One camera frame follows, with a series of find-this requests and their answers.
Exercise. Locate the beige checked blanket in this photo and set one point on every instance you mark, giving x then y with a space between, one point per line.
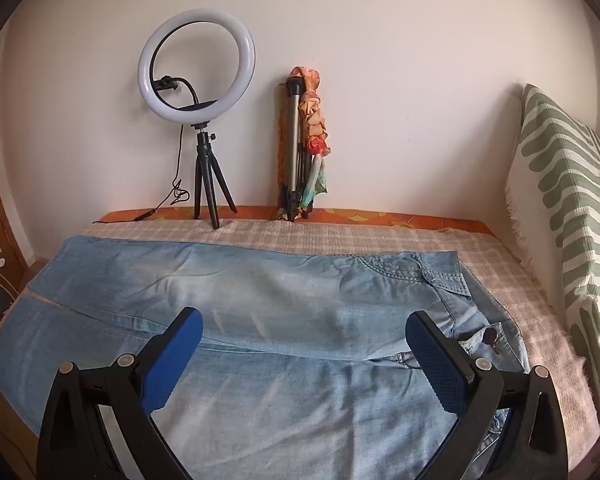
504 270

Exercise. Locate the folded silver tripod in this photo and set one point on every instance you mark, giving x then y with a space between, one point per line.
291 130

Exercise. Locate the orange patterned bed sheet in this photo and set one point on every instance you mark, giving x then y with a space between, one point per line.
379 217

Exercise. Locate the small black tripod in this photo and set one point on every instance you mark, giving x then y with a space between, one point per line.
203 160

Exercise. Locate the green leaf print pillow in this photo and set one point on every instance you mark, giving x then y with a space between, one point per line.
564 185

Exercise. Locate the blue denim pants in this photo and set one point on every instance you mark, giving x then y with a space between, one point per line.
280 300

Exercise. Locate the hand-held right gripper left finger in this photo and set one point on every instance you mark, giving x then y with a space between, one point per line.
172 360

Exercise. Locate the colourful floral scarf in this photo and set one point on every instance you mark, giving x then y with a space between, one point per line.
312 110

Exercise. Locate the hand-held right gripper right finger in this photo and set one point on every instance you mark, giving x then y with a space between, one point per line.
437 365

